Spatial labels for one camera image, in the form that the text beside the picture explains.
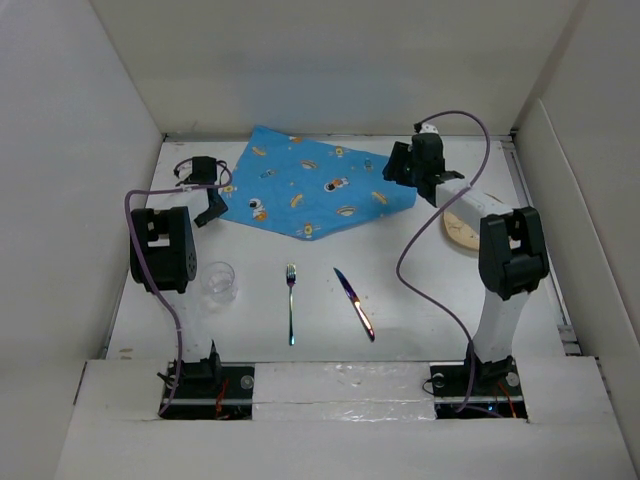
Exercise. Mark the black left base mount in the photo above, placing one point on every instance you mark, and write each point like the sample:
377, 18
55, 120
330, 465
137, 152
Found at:
204, 394

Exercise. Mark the clear drinking glass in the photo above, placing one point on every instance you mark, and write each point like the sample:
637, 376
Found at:
218, 284

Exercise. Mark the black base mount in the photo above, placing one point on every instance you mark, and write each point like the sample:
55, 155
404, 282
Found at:
498, 397
204, 394

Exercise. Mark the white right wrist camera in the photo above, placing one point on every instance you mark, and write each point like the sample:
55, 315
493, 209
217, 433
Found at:
425, 128

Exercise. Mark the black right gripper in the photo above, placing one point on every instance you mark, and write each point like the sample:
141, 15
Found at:
393, 169

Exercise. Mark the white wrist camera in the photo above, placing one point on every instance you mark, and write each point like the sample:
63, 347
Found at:
425, 128
183, 174

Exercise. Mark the iridescent fork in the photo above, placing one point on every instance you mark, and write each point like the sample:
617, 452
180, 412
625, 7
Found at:
291, 281

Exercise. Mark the blue space-print placemat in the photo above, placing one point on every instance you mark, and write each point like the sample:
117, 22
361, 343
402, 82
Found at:
308, 189

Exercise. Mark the iridescent knife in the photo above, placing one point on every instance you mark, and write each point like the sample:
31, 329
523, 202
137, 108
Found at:
356, 304

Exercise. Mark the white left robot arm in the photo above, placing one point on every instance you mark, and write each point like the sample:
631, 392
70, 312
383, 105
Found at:
163, 258

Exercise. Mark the beige round plate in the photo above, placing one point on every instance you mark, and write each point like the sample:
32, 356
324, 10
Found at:
457, 230

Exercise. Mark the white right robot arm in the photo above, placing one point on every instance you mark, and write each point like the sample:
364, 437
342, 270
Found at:
512, 258

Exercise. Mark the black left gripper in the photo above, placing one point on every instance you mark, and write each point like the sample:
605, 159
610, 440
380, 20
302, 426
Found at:
218, 210

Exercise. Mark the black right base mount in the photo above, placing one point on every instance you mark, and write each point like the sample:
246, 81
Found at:
498, 397

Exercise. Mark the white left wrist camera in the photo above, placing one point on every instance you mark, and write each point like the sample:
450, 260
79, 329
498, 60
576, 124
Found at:
183, 174

